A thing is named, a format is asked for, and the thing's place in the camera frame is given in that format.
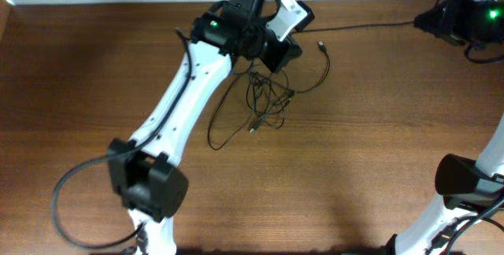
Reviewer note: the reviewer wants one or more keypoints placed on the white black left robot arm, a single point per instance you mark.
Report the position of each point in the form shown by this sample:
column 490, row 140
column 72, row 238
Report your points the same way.
column 143, row 170

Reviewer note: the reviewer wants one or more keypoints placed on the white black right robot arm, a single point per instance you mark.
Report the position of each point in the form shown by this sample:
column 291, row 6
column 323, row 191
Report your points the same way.
column 466, row 191

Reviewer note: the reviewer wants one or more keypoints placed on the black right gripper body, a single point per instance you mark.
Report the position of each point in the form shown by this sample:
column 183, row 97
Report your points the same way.
column 439, row 22

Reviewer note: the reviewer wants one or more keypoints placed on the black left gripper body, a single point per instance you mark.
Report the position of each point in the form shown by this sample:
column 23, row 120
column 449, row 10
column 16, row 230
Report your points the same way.
column 278, row 56

